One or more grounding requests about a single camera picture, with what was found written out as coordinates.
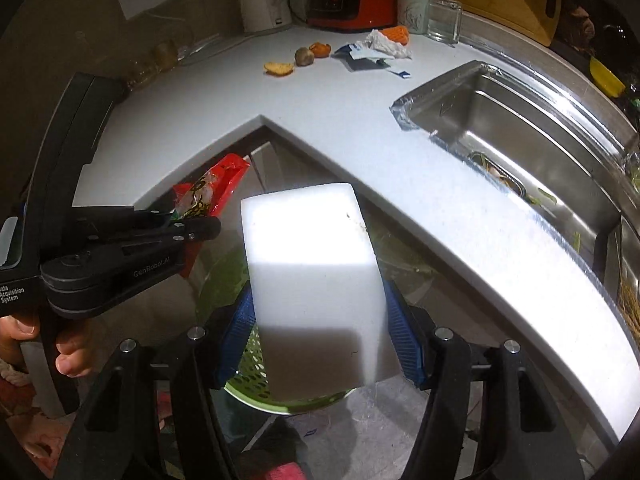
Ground stainless steel sink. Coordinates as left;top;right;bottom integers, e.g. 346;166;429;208
390;61;639;301

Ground orange foam fruit net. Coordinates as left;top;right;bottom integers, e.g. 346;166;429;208
381;25;410;47

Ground red snack wrapper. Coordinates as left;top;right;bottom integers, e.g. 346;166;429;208
172;153;250;280

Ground clear glass pitcher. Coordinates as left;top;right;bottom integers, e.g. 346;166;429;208
426;0;462;44

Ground white kettle power cable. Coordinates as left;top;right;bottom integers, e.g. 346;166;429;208
177;29;281;68

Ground straw pot brush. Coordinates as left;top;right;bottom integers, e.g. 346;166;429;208
617;278;640;346

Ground white ceramic cup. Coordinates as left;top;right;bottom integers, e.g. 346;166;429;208
397;0;430;35

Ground green plastic trash basket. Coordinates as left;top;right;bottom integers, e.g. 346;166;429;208
194;246;362;416

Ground small blue packet scrap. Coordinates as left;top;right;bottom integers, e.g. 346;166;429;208
389;70;412;79

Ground crumpled white tissue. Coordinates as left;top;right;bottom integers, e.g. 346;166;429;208
363;29;412;58

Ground orange peel slice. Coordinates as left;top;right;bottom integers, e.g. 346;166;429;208
264;62;295;77

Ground white sponge block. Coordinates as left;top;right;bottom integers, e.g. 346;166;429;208
241;183;399;402

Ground blue white torn packet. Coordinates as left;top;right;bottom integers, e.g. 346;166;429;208
332;44;390;72

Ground yellow bowl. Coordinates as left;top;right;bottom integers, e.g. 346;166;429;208
589;56;625;99

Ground brown taro root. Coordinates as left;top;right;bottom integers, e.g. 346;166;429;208
294;47;316;67

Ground person left hand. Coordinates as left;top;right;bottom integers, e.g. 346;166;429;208
1;313;96;378

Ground metal food container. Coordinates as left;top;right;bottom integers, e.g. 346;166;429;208
469;152;526;198

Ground orange peel cup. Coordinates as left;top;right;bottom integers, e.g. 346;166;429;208
309;42;332;58

